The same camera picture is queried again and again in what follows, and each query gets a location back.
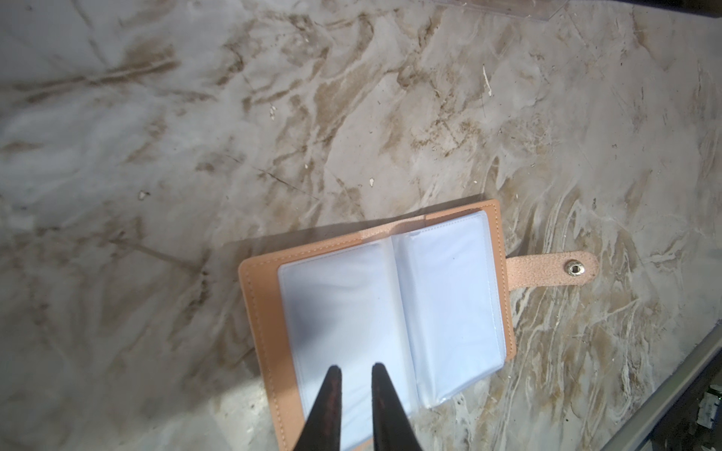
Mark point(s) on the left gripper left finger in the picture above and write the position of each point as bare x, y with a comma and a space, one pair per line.
322, 430

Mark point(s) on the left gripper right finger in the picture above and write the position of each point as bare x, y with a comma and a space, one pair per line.
392, 430

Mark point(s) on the pink leather card holder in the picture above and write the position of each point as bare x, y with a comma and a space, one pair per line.
428, 297

